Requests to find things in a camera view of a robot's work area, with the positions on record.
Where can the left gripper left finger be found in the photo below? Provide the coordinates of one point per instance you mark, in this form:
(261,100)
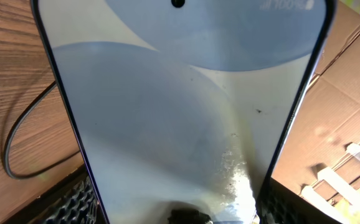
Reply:
(70,201)

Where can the blue Galaxy smartphone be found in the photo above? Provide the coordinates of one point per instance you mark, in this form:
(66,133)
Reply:
(181,104)

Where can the white plastic frame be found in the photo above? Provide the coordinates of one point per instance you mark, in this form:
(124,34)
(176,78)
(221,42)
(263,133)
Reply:
(328,175)

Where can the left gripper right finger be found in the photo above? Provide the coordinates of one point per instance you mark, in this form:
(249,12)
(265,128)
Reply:
(276,204)

